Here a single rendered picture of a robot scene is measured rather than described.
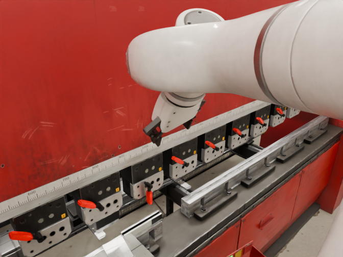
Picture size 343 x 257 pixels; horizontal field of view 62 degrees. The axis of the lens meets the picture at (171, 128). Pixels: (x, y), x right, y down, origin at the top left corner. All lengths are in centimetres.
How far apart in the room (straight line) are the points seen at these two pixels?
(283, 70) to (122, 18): 71
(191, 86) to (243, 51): 11
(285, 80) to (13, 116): 70
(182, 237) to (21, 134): 89
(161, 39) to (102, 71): 52
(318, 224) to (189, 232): 180
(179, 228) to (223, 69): 121
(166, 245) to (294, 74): 124
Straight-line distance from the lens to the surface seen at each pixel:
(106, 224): 118
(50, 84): 82
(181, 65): 35
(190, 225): 148
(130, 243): 124
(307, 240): 284
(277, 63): 23
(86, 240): 270
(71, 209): 139
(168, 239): 142
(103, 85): 89
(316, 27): 21
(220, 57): 31
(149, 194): 113
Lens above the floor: 191
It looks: 26 degrees down
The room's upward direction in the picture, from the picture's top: straight up
